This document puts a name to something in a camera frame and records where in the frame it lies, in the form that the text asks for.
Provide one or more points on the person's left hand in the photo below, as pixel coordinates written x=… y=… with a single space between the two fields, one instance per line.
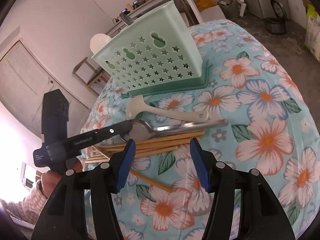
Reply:
x=51 y=182

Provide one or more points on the person's left forearm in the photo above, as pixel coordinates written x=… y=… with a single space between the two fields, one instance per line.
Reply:
x=27 y=207

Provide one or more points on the green star-holed utensil basket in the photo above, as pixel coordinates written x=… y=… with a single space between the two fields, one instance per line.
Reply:
x=150 y=62

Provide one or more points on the white box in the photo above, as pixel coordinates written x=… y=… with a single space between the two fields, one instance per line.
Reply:
x=212 y=12

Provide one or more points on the pile of wooden chopsticks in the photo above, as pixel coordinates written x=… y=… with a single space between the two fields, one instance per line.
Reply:
x=162 y=143

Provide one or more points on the white panelled door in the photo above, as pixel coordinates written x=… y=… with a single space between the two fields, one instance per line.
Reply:
x=25 y=80

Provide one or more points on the wooden chopstick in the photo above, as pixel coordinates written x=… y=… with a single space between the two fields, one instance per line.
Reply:
x=152 y=181

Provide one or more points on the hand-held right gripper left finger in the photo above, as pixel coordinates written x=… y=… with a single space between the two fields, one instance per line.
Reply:
x=125 y=166

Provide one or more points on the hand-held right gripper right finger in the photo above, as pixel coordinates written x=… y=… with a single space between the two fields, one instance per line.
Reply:
x=200 y=167

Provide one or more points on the floral tablecloth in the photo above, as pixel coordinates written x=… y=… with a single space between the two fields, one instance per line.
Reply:
x=262 y=105

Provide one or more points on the rice cooker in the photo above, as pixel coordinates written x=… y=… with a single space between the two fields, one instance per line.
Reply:
x=275 y=25

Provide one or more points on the green and white sack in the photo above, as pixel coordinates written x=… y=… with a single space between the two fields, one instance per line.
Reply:
x=312 y=35

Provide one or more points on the green bag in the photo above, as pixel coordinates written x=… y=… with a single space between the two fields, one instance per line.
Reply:
x=230 y=8

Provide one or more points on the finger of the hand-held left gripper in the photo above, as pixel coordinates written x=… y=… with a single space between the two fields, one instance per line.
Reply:
x=117 y=130

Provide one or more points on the yellow plastic bag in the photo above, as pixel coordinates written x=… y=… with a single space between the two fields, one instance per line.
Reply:
x=203 y=1

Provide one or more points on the wooden chair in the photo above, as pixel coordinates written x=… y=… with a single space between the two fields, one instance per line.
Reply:
x=80 y=67

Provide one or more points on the white table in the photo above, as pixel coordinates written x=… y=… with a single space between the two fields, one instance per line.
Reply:
x=193 y=3

